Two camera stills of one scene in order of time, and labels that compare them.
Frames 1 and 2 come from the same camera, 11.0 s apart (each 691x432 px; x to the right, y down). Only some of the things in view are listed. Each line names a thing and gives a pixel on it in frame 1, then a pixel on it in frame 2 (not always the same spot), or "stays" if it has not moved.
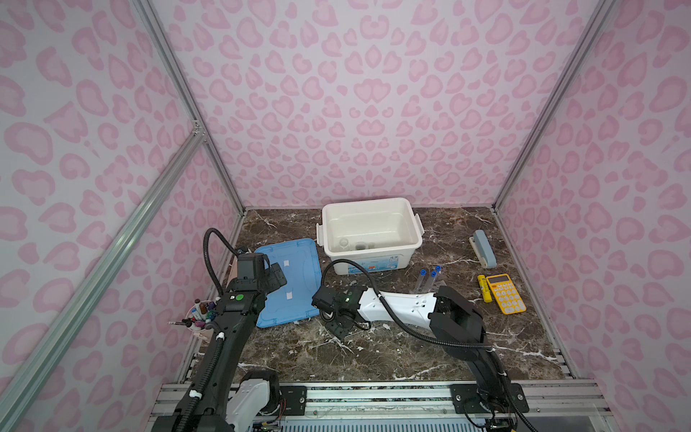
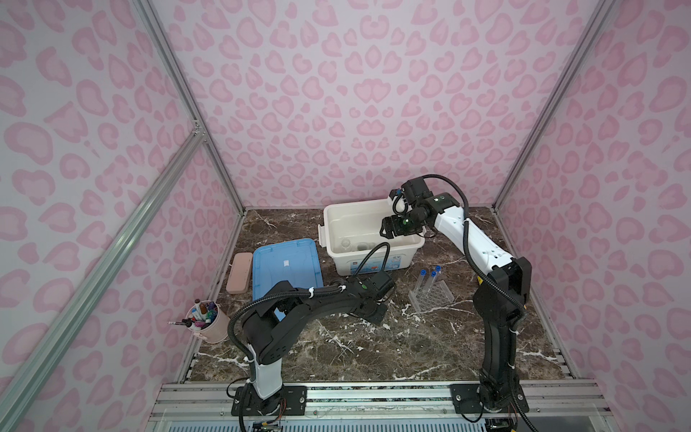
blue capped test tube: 423,273 stays
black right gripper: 338,332 to 398,229
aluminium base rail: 552,407 stays
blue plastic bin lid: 292,301 stays
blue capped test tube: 434,274 stays
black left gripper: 274,279 to 381,316
